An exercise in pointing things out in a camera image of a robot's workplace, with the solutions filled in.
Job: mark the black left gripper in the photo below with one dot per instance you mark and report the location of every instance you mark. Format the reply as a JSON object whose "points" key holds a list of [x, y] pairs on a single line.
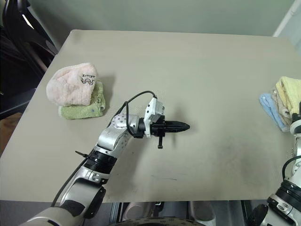
{"points": [[157, 128]]}

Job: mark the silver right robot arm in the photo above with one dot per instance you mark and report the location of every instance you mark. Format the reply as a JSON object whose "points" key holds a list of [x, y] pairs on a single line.
{"points": [[287, 204]]}

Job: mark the black office chair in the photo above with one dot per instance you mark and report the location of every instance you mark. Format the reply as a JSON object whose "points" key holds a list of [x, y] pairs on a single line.
{"points": [[18, 58]]}

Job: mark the grey rounded shape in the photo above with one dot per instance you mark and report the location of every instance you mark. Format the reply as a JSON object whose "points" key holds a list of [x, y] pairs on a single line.
{"points": [[202, 210], [138, 210]]}

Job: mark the yellow terry towel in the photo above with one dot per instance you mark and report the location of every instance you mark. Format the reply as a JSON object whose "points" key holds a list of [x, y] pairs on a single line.
{"points": [[291, 91]]}

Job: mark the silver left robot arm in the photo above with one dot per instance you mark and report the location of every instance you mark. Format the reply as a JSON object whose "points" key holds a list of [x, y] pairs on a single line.
{"points": [[110, 139]]}

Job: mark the green terry towel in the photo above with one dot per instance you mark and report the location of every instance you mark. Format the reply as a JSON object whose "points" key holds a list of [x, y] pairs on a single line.
{"points": [[80, 113]]}

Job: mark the beige terry towel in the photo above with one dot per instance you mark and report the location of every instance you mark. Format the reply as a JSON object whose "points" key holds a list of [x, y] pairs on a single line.
{"points": [[281, 103]]}

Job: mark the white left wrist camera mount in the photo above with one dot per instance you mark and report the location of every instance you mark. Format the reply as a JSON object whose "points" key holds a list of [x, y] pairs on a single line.
{"points": [[150, 113]]}

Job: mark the blue terry towel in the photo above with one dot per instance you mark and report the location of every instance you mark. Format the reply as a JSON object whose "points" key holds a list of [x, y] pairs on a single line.
{"points": [[270, 106]]}

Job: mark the pink embroidered towel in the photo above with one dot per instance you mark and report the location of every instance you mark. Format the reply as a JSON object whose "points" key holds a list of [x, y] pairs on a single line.
{"points": [[68, 87]]}

